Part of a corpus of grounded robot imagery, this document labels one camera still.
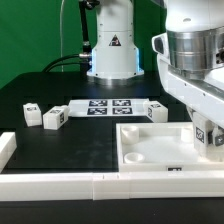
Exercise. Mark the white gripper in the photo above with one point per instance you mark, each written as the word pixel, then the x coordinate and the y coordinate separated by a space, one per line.
pixel 200 96

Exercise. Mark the white square tabletop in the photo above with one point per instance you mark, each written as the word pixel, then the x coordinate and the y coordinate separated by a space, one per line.
pixel 147 147

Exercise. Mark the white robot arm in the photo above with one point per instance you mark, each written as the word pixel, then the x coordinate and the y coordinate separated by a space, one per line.
pixel 188 41

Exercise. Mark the white U-shaped obstacle fence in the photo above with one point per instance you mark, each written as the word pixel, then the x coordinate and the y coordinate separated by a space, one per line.
pixel 94 186

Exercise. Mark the white sheet with tag markers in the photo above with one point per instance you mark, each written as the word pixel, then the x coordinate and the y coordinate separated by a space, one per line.
pixel 106 107

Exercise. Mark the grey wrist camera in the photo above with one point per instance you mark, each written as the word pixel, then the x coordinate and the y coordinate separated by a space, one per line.
pixel 159 43

